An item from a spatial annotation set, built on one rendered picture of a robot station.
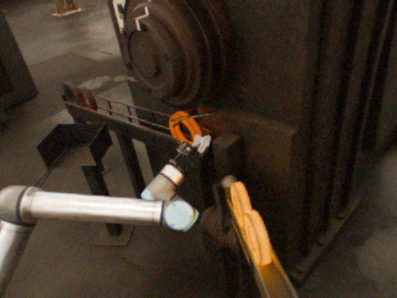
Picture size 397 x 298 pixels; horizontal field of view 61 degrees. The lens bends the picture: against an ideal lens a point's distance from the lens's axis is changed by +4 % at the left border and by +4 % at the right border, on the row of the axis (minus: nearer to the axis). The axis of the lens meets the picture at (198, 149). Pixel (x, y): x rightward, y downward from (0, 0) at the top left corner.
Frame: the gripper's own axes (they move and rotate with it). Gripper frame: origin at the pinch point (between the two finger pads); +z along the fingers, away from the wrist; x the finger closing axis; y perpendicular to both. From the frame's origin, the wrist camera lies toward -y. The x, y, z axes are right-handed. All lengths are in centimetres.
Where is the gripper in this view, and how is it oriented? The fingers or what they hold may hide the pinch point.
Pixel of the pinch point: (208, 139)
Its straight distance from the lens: 138.1
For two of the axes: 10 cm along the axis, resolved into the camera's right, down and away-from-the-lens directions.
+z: 6.1, -7.2, 3.3
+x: -7.2, -3.3, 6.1
